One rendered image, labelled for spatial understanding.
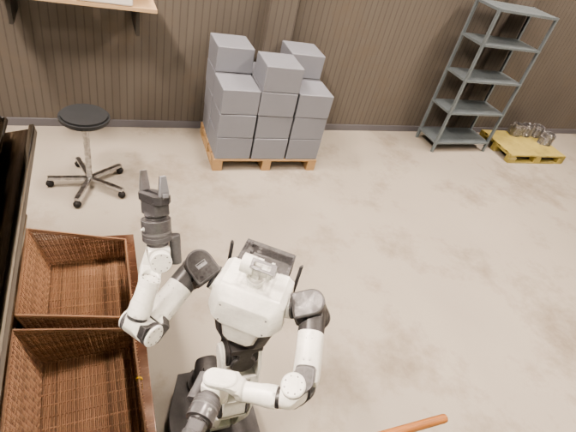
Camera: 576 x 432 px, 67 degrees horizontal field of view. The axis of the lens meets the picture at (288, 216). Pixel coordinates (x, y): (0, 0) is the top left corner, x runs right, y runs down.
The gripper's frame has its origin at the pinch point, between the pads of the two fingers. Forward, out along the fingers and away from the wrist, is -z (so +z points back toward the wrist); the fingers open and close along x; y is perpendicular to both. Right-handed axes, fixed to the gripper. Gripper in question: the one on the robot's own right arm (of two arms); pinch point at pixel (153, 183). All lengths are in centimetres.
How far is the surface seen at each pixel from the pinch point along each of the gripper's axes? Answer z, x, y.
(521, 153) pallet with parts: 63, -64, -599
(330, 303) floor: 135, -66, -180
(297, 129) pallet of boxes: 20, -185, -267
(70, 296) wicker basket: 80, -103, -7
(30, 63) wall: -36, -347, -81
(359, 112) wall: 12, -216, -421
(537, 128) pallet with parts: 34, -69, -675
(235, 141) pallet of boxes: 31, -217, -213
